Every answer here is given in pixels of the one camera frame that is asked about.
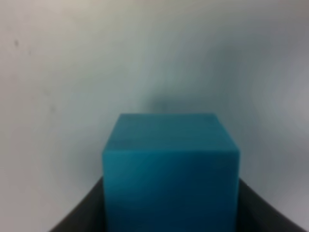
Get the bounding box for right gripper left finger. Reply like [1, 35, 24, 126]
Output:
[51, 178, 106, 232]

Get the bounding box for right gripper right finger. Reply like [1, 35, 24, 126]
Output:
[236, 180, 305, 232]

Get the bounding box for blue block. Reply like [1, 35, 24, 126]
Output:
[102, 113, 240, 232]

